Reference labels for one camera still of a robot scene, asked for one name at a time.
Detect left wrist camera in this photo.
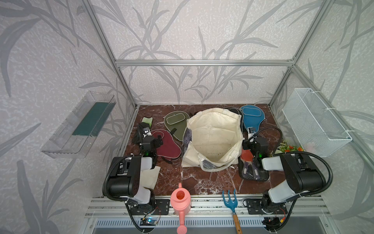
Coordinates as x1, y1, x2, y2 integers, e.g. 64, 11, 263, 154
142, 128, 152, 138

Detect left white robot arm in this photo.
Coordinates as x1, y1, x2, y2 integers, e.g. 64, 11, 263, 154
102, 122, 163, 215

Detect potted flower plant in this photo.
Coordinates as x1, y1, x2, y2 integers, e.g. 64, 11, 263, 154
274, 141, 304, 154

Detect clear plastic shelf tray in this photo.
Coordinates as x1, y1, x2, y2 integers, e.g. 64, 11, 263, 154
41, 91, 116, 159

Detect pink watering can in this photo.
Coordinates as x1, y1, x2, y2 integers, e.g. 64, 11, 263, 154
170, 183, 191, 234

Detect blue hand rake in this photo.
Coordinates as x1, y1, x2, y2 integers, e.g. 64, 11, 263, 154
222, 189, 243, 234

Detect beige canvas tote bag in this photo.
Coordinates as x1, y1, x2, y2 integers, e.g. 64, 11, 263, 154
181, 108, 244, 172

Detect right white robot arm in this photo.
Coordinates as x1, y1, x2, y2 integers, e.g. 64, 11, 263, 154
239, 127, 333, 215

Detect white wire basket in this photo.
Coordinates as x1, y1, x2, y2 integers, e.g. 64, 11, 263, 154
282, 88, 352, 158

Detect maroon paddle case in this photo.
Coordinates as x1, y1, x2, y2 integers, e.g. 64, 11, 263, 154
151, 129, 182, 160

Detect beige gardening glove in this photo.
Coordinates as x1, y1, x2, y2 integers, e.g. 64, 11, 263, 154
140, 166, 161, 190

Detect clear case red paddles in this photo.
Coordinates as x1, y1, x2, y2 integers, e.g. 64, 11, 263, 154
239, 149, 269, 181

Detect olive green paddle case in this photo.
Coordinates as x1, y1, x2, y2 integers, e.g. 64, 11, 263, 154
164, 111, 190, 142

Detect black and green work glove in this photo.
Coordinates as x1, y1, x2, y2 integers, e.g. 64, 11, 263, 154
133, 117, 153, 144

